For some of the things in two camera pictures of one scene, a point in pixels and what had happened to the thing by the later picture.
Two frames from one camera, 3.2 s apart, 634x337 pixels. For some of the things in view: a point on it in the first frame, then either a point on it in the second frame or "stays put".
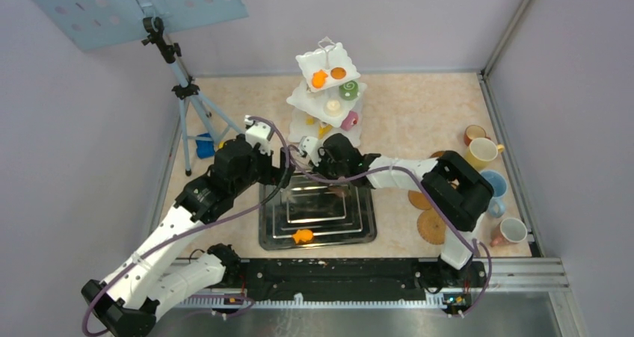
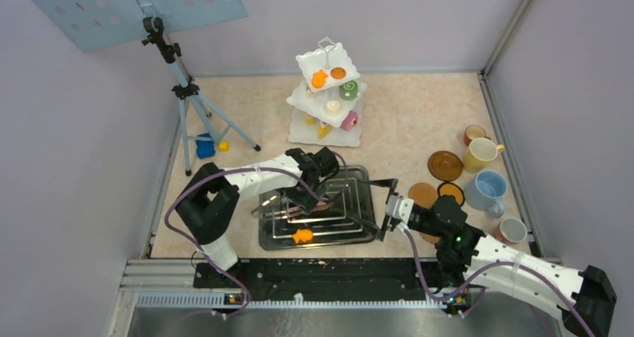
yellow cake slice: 323,129 stays put
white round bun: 333,107 stays put
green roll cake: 349,90 stays put
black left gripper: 274,174 to 305,201
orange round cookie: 338,73 stays put
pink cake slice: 350,122 stays put
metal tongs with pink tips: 336,189 to 286,209
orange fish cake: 318,79 stays put
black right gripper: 319,169 to 389,183
